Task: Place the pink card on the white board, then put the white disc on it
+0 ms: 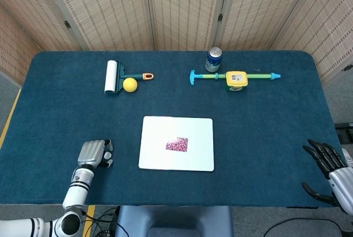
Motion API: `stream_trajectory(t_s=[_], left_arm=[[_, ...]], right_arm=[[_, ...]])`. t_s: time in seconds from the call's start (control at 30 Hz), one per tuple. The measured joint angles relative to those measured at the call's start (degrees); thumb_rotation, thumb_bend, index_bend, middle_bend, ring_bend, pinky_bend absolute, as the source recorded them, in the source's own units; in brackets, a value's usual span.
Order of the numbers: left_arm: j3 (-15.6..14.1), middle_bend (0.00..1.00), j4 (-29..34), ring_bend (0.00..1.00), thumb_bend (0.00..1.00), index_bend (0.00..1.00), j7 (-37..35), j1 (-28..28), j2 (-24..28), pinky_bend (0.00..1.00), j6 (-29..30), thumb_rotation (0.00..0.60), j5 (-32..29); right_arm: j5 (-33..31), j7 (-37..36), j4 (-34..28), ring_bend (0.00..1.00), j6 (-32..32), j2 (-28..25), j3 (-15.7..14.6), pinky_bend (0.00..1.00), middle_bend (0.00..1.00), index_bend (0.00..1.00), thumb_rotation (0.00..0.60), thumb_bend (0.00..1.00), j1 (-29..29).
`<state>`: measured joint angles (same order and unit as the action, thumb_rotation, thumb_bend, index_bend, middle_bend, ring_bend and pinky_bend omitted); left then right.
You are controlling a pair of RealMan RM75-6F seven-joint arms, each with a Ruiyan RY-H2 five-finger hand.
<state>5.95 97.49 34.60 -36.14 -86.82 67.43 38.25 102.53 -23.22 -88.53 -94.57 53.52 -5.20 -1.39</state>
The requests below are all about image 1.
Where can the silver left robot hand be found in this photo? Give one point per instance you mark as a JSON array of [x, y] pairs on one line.
[[91, 153]]

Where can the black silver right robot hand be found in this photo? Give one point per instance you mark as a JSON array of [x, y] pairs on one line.
[[342, 182]]

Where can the pink patterned small packet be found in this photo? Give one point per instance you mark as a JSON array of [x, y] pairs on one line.
[[177, 144]]

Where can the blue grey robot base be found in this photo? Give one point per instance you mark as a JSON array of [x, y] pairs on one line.
[[173, 220]]

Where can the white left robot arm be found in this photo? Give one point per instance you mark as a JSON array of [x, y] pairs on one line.
[[77, 190]]

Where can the white rectangular board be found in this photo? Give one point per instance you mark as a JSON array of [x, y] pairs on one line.
[[176, 126]]

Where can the black equipment box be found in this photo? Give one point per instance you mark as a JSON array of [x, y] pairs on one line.
[[344, 129]]

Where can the white lint roller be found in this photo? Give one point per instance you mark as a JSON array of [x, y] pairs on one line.
[[111, 77]]

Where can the yellow ball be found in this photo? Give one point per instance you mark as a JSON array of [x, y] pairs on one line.
[[130, 85]]

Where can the teal tablecloth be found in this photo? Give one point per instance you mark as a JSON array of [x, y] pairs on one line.
[[248, 151]]

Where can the dark metal screen hinge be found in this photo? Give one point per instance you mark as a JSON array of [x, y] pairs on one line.
[[67, 24], [220, 17], [347, 68]]

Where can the green blue toy water pump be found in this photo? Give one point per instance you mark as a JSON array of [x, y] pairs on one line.
[[209, 76]]

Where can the green box yellow lid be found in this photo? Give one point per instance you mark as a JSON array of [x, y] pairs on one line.
[[236, 80]]

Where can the blue drink can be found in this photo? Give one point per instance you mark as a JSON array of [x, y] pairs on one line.
[[213, 62]]

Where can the woven folding screen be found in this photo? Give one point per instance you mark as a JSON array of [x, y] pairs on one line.
[[179, 8]]

